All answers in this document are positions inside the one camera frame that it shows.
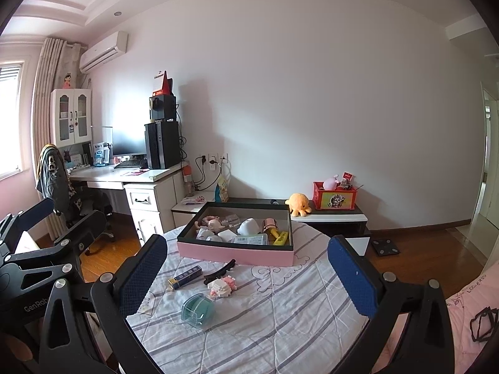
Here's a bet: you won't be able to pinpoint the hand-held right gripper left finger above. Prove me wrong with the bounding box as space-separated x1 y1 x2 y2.
39 234 168 374

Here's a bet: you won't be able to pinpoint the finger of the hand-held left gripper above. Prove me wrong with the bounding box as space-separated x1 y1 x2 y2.
0 198 55 252
8 209 109 293

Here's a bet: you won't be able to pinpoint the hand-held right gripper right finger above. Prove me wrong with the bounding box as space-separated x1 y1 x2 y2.
327 235 457 374

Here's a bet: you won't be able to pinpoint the baby doll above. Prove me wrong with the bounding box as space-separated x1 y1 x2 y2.
194 215 224 235

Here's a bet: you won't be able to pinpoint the pink box with dark rim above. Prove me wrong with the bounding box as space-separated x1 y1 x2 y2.
177 201 294 267

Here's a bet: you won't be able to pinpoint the clear plastic case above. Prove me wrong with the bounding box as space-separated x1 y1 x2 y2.
233 234 270 246

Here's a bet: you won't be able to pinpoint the white object with hole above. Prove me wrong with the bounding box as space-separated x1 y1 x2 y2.
238 218 261 237

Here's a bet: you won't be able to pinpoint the person's left hand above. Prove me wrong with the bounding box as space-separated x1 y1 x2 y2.
0 331 40 374

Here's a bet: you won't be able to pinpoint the black office chair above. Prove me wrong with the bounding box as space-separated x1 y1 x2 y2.
35 144 118 258

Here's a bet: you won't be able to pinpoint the white board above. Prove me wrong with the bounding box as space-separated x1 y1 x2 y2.
345 237 371 258

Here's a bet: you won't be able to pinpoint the dark printed jacket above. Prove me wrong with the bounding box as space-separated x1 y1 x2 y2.
35 144 73 213

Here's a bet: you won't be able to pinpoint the black bathroom scale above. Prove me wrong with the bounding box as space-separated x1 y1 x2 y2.
370 239 401 258

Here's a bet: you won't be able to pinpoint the blue and gold box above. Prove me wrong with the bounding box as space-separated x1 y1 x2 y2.
168 265 203 290

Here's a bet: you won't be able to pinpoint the clear jar with teal lid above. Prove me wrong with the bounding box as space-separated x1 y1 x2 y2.
181 293 215 327

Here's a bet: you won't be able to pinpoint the white desk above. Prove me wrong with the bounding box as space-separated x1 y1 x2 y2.
68 161 190 246

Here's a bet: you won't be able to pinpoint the blue box on desk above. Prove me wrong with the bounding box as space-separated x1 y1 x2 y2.
93 142 112 166

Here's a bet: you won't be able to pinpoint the red printed crate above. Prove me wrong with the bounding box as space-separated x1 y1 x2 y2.
313 181 359 211

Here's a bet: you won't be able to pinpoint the black hair clip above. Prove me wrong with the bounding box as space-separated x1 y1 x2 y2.
203 259 238 284

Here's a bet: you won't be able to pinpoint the pastel building block toy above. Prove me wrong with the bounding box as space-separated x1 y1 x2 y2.
208 275 237 299

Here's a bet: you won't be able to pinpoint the window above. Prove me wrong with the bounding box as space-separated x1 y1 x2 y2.
0 60 26 180

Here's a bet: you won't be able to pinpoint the orange octopus plush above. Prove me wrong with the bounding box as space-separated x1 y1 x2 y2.
284 193 313 218

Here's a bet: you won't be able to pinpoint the computer monitor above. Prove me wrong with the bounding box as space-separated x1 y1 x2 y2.
102 125 148 157

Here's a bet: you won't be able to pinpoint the white glass door cabinet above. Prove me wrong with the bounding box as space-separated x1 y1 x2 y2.
50 88 93 149

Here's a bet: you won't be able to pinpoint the bottle with orange cap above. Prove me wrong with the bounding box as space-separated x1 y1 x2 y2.
183 165 195 198

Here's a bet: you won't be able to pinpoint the black computer tower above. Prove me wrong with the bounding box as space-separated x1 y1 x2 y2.
144 120 182 170

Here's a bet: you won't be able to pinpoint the snack bag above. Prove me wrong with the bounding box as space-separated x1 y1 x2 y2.
215 177 230 204

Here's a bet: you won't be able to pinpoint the pink printed bedding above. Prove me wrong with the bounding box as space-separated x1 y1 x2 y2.
444 275 499 374

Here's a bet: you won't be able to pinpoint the beige curtain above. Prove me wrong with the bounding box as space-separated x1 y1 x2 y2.
33 38 83 242

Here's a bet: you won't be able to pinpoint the black speaker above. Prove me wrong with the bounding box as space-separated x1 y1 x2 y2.
149 94 177 122

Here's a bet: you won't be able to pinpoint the red item on speaker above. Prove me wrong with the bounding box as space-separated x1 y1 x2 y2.
152 71 174 97

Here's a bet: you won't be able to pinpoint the white air conditioner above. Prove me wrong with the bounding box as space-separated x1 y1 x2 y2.
79 31 129 74

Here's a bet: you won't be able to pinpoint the white door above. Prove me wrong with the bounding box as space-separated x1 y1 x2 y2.
470 86 499 239

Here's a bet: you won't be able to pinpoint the black power cables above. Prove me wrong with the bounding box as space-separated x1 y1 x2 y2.
193 156 224 192

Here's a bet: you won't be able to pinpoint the wall power outlets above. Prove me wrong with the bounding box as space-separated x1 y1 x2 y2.
196 153 229 172

